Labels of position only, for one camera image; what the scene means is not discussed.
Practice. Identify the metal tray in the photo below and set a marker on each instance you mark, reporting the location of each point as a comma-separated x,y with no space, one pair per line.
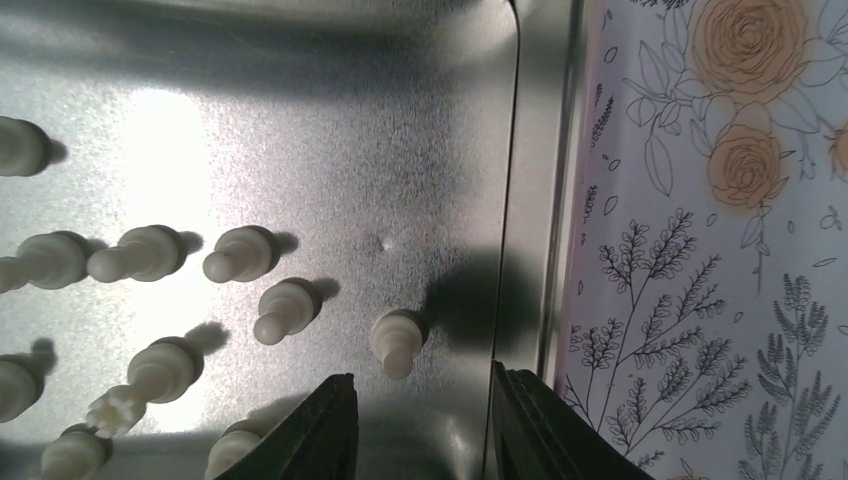
403,154

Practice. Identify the floral table mat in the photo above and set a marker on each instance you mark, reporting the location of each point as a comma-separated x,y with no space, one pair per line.
706,333

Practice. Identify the white rook in tray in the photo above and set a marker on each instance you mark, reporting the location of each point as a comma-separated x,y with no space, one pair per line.
158,374

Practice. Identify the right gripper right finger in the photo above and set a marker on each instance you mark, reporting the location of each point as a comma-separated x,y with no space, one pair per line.
538,436

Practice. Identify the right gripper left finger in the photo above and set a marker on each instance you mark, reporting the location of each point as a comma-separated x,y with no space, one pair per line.
317,440

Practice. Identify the white piece in tray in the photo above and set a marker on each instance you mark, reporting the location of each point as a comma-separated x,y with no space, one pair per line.
77,454
234,445
25,148
19,390

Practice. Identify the white pawn in tray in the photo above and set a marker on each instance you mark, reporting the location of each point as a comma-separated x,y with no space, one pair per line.
46,261
286,309
242,254
396,340
144,254

